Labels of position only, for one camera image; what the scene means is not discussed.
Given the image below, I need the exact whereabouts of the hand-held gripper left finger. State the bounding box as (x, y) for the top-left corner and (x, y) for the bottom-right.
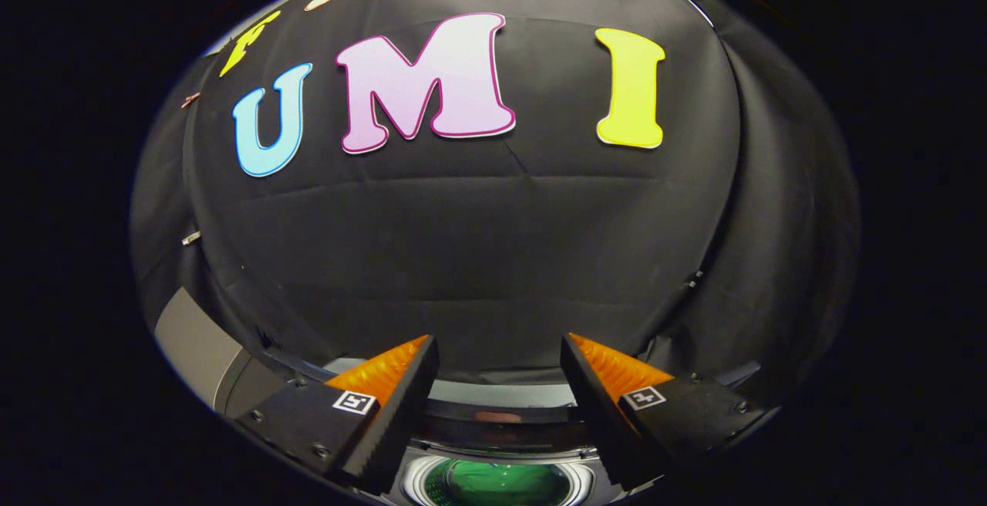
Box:
(231, 335), (440, 495)

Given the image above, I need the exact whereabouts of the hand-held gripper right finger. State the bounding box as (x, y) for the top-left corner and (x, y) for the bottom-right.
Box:
(561, 333), (772, 491)

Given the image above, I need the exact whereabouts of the green polo shirt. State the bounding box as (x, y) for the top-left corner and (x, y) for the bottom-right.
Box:
(443, 461), (573, 506)

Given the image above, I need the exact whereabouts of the black backdrop cloth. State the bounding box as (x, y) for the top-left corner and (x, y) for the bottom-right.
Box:
(130, 0), (861, 414)

